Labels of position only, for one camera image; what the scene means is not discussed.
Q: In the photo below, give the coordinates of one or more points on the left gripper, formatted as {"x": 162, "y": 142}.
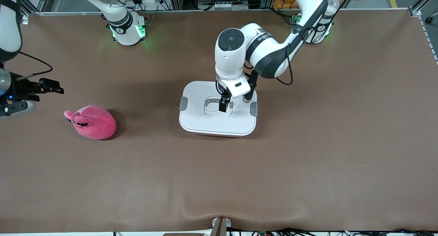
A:
{"x": 221, "y": 91}

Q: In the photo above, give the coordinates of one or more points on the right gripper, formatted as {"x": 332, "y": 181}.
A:
{"x": 24, "y": 89}

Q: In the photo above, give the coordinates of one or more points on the pink plush toy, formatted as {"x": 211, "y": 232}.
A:
{"x": 97, "y": 125}

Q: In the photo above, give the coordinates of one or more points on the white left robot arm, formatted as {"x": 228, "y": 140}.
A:
{"x": 232, "y": 58}

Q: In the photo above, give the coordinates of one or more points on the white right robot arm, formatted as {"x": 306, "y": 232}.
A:
{"x": 119, "y": 27}

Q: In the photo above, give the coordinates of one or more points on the pink translucent plastic box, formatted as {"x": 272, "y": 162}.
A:
{"x": 215, "y": 135}

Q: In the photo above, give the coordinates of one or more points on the brown table mat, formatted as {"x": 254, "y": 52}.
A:
{"x": 219, "y": 181}

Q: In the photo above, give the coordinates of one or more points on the white terminal block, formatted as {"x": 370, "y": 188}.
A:
{"x": 226, "y": 5}

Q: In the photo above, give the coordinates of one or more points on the white power strip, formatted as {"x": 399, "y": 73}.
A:
{"x": 154, "y": 5}

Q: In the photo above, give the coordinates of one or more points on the metal table clamp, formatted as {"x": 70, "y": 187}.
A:
{"x": 220, "y": 225}

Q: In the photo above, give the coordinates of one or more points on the black caster wheel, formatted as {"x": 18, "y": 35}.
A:
{"x": 428, "y": 20}

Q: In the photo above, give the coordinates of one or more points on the aluminium frame strut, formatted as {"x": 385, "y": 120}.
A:
{"x": 37, "y": 3}
{"x": 419, "y": 7}

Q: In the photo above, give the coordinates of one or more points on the silver aluminium table rail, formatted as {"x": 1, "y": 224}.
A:
{"x": 205, "y": 11}

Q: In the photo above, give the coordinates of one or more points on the perforated silver side rail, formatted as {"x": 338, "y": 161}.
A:
{"x": 429, "y": 41}

